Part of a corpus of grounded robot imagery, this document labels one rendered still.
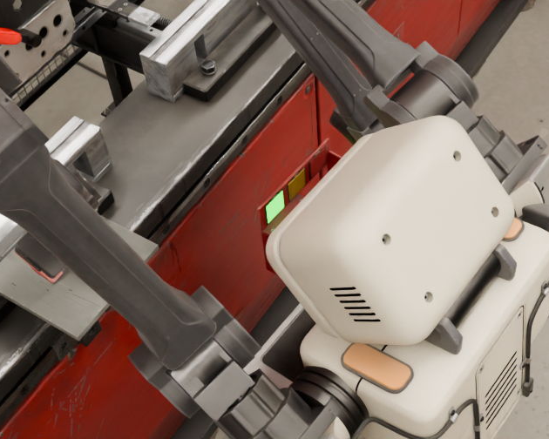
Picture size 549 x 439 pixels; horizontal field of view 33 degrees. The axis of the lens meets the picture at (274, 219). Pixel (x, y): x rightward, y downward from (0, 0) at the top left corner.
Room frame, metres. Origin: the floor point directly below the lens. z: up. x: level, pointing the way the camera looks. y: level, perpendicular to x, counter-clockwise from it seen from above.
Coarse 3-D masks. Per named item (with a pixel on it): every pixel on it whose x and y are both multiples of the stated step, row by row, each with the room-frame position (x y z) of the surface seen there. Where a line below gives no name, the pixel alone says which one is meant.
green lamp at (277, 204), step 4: (280, 192) 1.02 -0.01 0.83; (276, 196) 1.02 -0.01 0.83; (280, 196) 1.02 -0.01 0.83; (272, 200) 1.01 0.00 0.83; (276, 200) 1.01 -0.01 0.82; (280, 200) 1.02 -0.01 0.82; (268, 204) 1.00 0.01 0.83; (272, 204) 1.01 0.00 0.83; (276, 204) 1.01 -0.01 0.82; (280, 204) 1.02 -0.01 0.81; (268, 208) 1.00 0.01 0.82; (272, 208) 1.00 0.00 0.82; (276, 208) 1.01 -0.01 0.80; (280, 208) 1.02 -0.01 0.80; (268, 212) 1.00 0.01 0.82; (272, 212) 1.00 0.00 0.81; (276, 212) 1.01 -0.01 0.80; (268, 216) 1.00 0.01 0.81; (272, 216) 1.00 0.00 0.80; (268, 220) 1.00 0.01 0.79
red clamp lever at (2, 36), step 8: (0, 32) 0.95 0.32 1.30; (8, 32) 0.96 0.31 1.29; (16, 32) 0.97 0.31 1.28; (24, 32) 0.99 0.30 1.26; (32, 32) 0.99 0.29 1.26; (0, 40) 0.94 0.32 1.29; (8, 40) 0.95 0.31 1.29; (16, 40) 0.96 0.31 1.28; (24, 40) 0.97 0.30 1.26; (32, 40) 0.97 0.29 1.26; (40, 40) 0.98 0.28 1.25
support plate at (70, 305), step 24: (144, 240) 0.82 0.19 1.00; (0, 264) 0.81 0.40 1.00; (24, 264) 0.80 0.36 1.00; (0, 288) 0.77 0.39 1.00; (24, 288) 0.76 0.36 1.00; (48, 288) 0.76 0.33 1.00; (72, 288) 0.75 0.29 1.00; (48, 312) 0.72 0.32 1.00; (72, 312) 0.71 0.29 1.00; (96, 312) 0.71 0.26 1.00; (72, 336) 0.68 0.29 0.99
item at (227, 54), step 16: (256, 16) 1.41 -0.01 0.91; (240, 32) 1.37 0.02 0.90; (256, 32) 1.36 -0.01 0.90; (272, 32) 1.39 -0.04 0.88; (224, 48) 1.33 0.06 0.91; (240, 48) 1.32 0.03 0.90; (256, 48) 1.35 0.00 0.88; (224, 64) 1.28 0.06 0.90; (240, 64) 1.30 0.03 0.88; (192, 80) 1.25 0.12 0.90; (208, 80) 1.25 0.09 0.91; (224, 80) 1.26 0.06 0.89; (208, 96) 1.22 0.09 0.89
